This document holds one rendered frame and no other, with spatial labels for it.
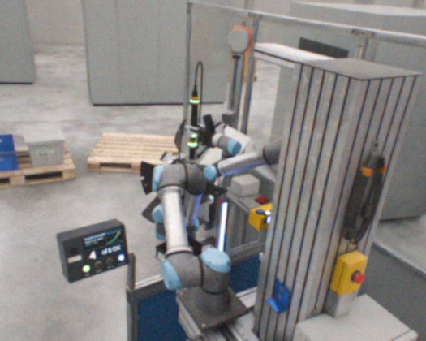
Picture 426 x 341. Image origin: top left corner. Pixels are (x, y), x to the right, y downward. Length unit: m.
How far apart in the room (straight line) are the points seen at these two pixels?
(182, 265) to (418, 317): 1.36
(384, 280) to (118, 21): 6.16
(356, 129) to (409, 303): 1.44
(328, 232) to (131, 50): 6.63
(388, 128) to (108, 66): 6.67
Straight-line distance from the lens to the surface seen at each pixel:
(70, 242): 1.75
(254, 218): 2.31
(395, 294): 2.48
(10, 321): 3.31
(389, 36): 2.23
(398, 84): 1.23
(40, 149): 4.98
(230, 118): 2.79
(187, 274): 1.56
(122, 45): 7.58
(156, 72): 7.76
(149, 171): 2.61
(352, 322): 1.52
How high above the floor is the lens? 2.23
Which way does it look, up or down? 26 degrees down
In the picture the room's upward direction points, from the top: 5 degrees clockwise
